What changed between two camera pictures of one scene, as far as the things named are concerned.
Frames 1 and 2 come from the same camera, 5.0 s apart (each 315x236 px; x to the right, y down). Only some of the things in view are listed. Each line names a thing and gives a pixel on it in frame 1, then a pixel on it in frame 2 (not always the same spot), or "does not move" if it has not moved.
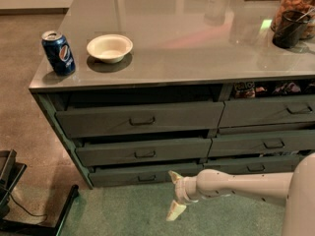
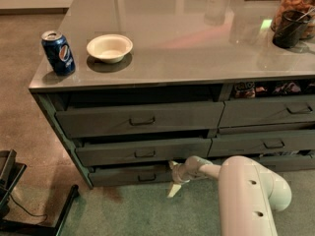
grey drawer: x=139 y=176 does not move
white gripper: x=181 y=190 to x=181 y=173
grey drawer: x=137 y=151 does not move
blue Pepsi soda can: x=58 y=52 does not move
